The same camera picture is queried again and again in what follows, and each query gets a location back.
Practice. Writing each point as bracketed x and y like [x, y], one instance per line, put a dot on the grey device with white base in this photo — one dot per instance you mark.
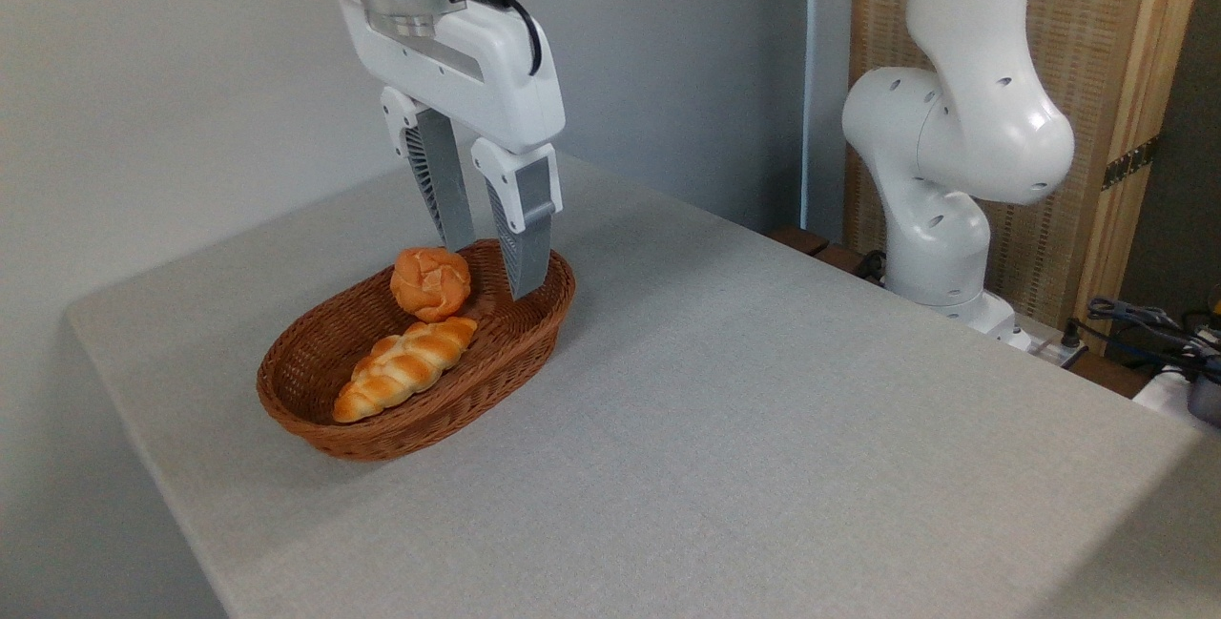
[1197, 400]

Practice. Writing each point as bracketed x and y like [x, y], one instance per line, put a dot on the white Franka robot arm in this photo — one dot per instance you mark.
[963, 123]

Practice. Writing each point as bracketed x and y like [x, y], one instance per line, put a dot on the braided bread loaf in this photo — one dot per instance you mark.
[405, 368]

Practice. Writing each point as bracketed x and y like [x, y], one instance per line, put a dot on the round bread roll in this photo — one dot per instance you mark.
[431, 283]

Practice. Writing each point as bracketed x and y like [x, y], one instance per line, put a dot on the wooden rattan folding screen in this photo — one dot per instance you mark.
[1097, 47]

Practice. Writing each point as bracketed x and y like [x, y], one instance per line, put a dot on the dark metal screen hinge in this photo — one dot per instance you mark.
[1130, 163]

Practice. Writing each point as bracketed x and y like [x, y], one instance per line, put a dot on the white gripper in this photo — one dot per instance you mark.
[496, 75]

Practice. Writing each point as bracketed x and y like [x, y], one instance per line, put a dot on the brown wicker basket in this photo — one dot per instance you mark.
[315, 361]

